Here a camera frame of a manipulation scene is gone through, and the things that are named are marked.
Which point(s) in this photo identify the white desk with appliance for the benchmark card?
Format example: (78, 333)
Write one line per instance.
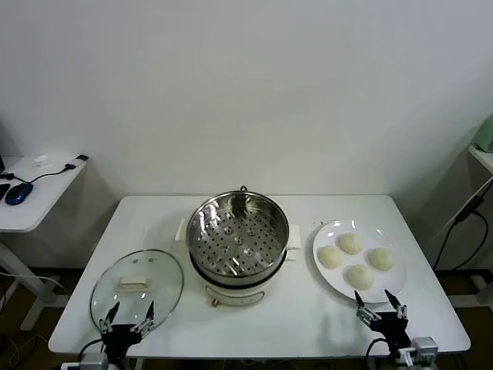
(483, 156)

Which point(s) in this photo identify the white electric cooker base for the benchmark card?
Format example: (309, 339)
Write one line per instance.
(235, 293)

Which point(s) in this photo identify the small white desk object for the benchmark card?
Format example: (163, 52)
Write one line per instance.
(40, 160)

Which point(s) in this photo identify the white round plate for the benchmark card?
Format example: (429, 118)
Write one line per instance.
(335, 231)

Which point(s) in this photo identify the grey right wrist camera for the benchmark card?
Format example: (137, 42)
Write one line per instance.
(421, 347)

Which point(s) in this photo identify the white adapter with black end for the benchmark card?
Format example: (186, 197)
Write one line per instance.
(79, 159)

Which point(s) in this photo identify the blue computer mouse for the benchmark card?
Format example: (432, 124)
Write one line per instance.
(17, 193)

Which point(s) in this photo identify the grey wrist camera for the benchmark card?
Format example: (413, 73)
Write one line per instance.
(421, 347)
(94, 361)

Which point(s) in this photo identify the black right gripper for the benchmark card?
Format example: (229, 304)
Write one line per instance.
(393, 327)

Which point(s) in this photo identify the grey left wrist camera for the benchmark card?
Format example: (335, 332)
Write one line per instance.
(94, 361)

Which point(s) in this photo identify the round glass pot lid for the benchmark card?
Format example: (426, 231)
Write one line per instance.
(158, 277)

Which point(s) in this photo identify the white steamed baozi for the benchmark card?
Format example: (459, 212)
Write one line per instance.
(350, 243)
(330, 257)
(381, 259)
(360, 276)

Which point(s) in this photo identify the pale green appliance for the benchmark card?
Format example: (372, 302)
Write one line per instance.
(487, 135)

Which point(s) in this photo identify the white side desk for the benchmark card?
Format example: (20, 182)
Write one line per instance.
(42, 196)

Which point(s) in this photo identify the perforated steel steamer basket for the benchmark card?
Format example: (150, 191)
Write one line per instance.
(269, 219)

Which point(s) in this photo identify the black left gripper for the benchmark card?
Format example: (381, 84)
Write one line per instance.
(119, 337)

